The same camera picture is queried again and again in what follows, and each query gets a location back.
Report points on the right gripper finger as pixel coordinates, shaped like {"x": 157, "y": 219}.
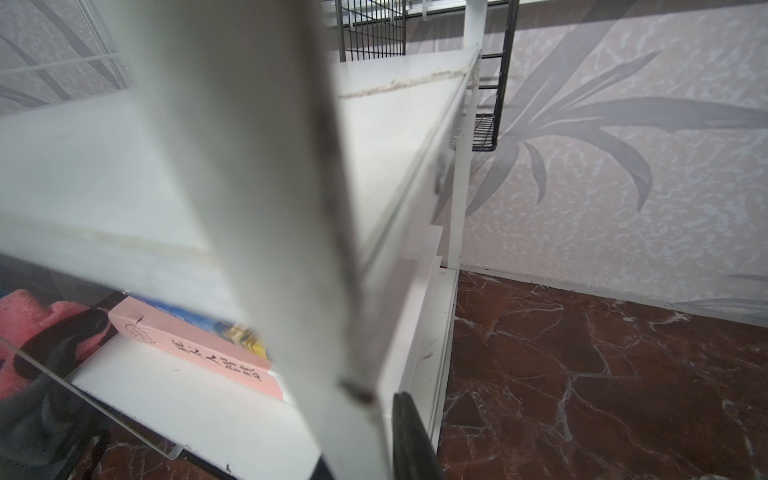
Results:
{"x": 413, "y": 455}

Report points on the white two-tier bookshelf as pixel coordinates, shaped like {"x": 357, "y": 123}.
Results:
{"x": 219, "y": 157}

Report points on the black wire wall basket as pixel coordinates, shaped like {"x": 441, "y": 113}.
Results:
{"x": 378, "y": 29}

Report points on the pink fluffy cloth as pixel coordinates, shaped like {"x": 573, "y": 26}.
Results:
{"x": 66, "y": 327}

